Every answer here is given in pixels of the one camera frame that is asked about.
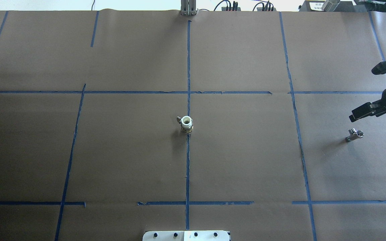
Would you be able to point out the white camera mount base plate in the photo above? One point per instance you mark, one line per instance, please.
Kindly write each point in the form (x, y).
(187, 235)

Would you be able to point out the dark equipment box with label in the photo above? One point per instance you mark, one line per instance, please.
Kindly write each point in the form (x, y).
(326, 6)

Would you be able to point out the white PPR valve with brass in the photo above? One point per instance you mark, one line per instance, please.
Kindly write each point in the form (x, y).
(186, 124)

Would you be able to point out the small metal valve handle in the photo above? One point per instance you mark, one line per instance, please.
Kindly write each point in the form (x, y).
(354, 134)

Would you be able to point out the aluminium profile post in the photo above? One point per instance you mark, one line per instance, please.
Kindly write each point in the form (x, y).
(188, 8)

